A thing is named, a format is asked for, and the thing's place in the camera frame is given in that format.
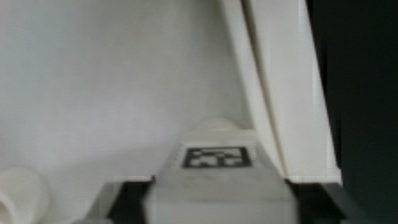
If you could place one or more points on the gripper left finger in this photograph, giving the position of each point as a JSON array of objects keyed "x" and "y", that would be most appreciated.
[{"x": 117, "y": 205}]

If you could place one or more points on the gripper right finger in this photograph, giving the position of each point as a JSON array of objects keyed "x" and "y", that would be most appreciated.
[{"x": 325, "y": 204}]

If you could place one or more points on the white table leg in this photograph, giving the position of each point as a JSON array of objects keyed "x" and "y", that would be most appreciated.
[{"x": 218, "y": 186}]

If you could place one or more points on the white square tabletop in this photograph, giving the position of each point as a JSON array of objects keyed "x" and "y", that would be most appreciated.
[{"x": 120, "y": 70}]

